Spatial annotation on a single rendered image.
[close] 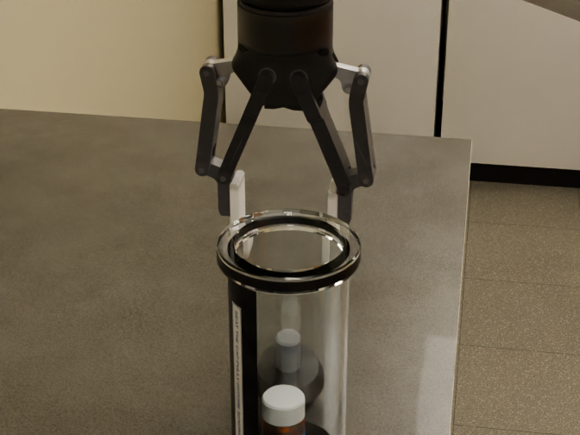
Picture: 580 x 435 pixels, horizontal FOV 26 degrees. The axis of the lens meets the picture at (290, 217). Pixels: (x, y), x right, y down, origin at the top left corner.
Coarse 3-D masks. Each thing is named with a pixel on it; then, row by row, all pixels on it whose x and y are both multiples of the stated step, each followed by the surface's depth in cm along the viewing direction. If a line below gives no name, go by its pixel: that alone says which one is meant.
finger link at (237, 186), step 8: (240, 176) 106; (232, 184) 104; (240, 184) 105; (232, 192) 105; (240, 192) 105; (232, 200) 105; (240, 200) 106; (232, 208) 105; (240, 208) 106; (232, 216) 106; (240, 216) 106
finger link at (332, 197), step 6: (330, 186) 104; (336, 186) 104; (330, 192) 103; (336, 192) 103; (330, 198) 103; (336, 198) 103; (330, 204) 104; (336, 204) 104; (330, 210) 104; (336, 210) 104; (336, 216) 104
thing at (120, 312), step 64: (0, 128) 168; (64, 128) 168; (128, 128) 168; (192, 128) 168; (256, 128) 168; (0, 192) 151; (64, 192) 151; (128, 192) 151; (192, 192) 151; (256, 192) 151; (320, 192) 151; (384, 192) 151; (448, 192) 151; (0, 256) 137; (64, 256) 137; (128, 256) 137; (192, 256) 137; (384, 256) 137; (448, 256) 137; (0, 320) 126; (64, 320) 126; (128, 320) 126; (192, 320) 126; (384, 320) 126; (448, 320) 126; (0, 384) 116; (64, 384) 116; (128, 384) 116; (192, 384) 116; (384, 384) 116; (448, 384) 116
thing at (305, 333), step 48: (240, 240) 96; (288, 240) 99; (336, 240) 96; (336, 288) 92; (288, 336) 92; (336, 336) 94; (288, 384) 94; (336, 384) 97; (288, 432) 97; (336, 432) 99
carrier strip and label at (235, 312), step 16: (240, 288) 92; (240, 304) 93; (240, 320) 94; (240, 336) 94; (256, 336) 93; (240, 352) 95; (256, 352) 94; (240, 368) 96; (256, 368) 95; (240, 384) 97; (256, 384) 95; (240, 400) 97; (256, 400) 96; (240, 416) 98; (256, 416) 97; (240, 432) 99; (256, 432) 97
